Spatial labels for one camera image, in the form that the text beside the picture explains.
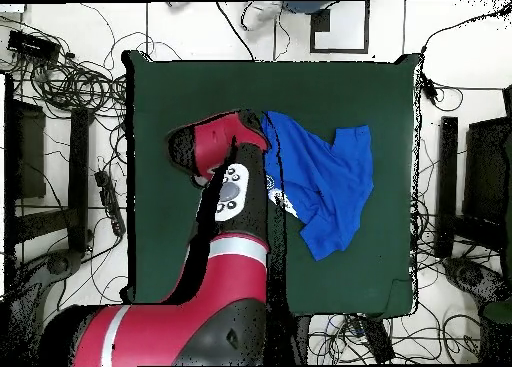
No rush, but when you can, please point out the black metal frame stand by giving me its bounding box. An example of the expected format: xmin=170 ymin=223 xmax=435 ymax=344
xmin=434 ymin=84 xmax=512 ymax=260
xmin=3 ymin=73 xmax=94 ymax=260

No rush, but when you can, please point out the tangled black cable bundle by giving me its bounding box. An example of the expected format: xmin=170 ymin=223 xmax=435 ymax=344
xmin=0 ymin=12 xmax=129 ymax=120

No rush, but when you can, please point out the grey square floor frame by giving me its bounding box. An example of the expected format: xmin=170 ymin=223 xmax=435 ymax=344
xmin=310 ymin=0 xmax=370 ymax=55

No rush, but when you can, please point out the black floor cable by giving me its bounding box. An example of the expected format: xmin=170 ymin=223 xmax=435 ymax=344
xmin=215 ymin=0 xmax=257 ymax=62

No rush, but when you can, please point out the dark green table cloth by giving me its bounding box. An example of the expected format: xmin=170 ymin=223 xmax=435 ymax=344
xmin=121 ymin=48 xmax=421 ymax=321

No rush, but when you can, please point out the black rectangular floor device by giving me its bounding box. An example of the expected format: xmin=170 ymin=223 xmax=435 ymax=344
xmin=359 ymin=316 xmax=397 ymax=364

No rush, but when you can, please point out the black electronics box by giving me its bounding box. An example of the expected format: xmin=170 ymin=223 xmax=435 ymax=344
xmin=6 ymin=29 xmax=62 ymax=63

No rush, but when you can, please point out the black power strip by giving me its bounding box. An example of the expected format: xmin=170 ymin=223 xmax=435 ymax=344
xmin=94 ymin=169 xmax=127 ymax=237

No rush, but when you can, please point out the dark green round object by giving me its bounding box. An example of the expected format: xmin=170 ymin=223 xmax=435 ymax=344
xmin=481 ymin=300 xmax=512 ymax=324

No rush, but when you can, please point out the black plug adapter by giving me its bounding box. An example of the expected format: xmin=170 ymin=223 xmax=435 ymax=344
xmin=419 ymin=73 xmax=441 ymax=106

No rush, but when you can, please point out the dark grey floor stand base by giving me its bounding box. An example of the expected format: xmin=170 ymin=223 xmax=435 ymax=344
xmin=0 ymin=248 xmax=85 ymax=367
xmin=441 ymin=256 xmax=512 ymax=364

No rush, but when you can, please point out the blue printed T-shirt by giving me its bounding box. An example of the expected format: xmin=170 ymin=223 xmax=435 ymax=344
xmin=259 ymin=110 xmax=375 ymax=262

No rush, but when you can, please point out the small dark grey square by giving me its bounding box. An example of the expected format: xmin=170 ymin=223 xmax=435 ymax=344
xmin=310 ymin=8 xmax=332 ymax=33

